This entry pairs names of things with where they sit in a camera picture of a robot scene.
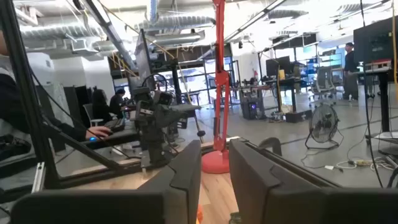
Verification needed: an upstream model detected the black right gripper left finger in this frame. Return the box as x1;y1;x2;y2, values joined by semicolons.
11;139;202;224

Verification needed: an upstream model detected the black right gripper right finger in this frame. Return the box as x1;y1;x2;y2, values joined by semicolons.
229;138;398;224

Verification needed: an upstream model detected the white chair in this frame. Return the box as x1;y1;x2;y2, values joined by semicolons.
82;103;104;127

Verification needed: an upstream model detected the silver aluminium bracket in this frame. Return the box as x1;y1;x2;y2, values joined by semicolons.
30;161;47;194

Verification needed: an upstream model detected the black standing desk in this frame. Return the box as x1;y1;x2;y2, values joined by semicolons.
362;60;398;156

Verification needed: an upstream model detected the black keyboard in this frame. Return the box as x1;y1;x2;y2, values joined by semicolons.
104;118;126;132

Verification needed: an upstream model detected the black floor cable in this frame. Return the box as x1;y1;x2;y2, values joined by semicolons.
300;136;352;170

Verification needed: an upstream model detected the grey partition panel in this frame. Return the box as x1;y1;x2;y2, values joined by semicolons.
35;82;75;126

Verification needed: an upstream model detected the yellow rod with black knob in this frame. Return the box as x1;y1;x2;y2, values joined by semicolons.
180;71;206;144

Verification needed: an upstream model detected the small black computer tower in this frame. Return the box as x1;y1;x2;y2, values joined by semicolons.
241;93;266;121

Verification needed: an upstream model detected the red desk lamp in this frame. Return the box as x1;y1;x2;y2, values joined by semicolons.
201;0;233;174

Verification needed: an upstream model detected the black curved bracket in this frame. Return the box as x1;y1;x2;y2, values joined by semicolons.
257;136;283;157

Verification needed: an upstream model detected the black aluminium table frame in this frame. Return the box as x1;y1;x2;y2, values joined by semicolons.
0;0;343;203

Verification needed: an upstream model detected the grey office chair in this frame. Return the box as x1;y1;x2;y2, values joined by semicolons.
310;66;337;104

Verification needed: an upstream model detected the black box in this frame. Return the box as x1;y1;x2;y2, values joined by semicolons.
285;109;313;123

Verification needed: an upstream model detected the black monitor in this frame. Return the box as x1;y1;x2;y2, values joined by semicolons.
353;17;398;65

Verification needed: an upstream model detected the white floor cable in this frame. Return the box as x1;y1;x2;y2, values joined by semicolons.
335;156;396;172

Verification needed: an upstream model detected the black floor fan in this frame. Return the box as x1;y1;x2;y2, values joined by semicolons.
304;103;342;151

